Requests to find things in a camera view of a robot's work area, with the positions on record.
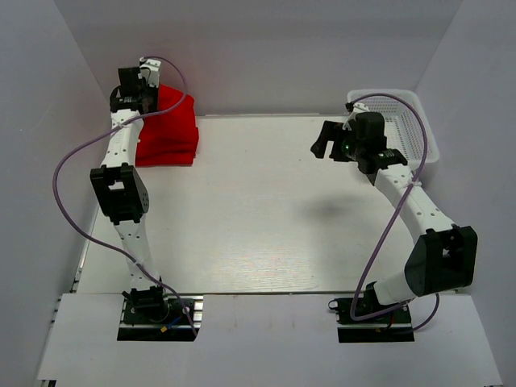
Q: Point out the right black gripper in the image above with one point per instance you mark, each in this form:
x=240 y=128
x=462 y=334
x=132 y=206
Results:
x=329 y=133

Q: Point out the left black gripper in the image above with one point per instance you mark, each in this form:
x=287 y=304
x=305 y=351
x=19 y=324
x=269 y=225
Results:
x=154 y=89

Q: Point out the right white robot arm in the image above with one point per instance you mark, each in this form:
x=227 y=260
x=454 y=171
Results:
x=444 y=253

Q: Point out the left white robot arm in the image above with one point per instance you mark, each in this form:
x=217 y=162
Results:
x=121 y=193

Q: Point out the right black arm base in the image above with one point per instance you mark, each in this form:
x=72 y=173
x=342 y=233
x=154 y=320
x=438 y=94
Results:
x=394 y=327

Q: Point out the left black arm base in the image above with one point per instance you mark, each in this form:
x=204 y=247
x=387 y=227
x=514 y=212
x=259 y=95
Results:
x=156 y=316

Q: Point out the folded red t shirt stack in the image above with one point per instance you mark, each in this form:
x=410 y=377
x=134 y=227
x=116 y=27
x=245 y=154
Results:
x=167 y=144

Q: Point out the white plastic basket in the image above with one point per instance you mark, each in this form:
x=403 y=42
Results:
x=402 y=129

